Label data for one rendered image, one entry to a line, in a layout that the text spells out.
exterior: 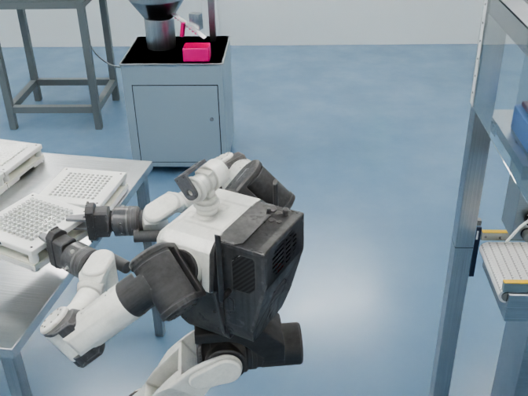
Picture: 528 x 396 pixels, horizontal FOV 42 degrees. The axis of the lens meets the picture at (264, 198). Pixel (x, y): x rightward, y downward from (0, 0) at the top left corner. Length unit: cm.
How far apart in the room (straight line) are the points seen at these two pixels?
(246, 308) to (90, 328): 35
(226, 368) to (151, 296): 41
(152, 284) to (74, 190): 106
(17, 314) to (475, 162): 144
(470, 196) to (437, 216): 181
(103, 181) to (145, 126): 191
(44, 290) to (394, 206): 252
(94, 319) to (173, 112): 289
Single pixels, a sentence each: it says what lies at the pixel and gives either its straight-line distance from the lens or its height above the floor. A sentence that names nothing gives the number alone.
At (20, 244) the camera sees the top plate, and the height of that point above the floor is 106.
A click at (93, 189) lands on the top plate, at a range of 245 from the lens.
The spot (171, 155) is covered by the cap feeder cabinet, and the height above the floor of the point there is 15.
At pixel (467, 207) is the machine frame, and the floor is 96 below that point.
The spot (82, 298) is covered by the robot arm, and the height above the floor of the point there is 108.
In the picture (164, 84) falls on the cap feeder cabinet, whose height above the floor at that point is 63.
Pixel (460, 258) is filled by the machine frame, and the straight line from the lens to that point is 241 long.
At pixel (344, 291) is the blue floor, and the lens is 343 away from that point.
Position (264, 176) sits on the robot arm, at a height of 127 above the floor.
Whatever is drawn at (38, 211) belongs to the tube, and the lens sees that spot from 212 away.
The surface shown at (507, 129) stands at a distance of 182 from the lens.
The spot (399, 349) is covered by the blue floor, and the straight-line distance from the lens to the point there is 315.
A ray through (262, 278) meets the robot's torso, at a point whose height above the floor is 120.
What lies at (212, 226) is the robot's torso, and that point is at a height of 127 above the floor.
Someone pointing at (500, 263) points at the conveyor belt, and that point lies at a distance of 228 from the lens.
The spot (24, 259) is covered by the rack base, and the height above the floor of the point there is 102.
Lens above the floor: 211
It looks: 30 degrees down
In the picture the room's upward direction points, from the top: 1 degrees counter-clockwise
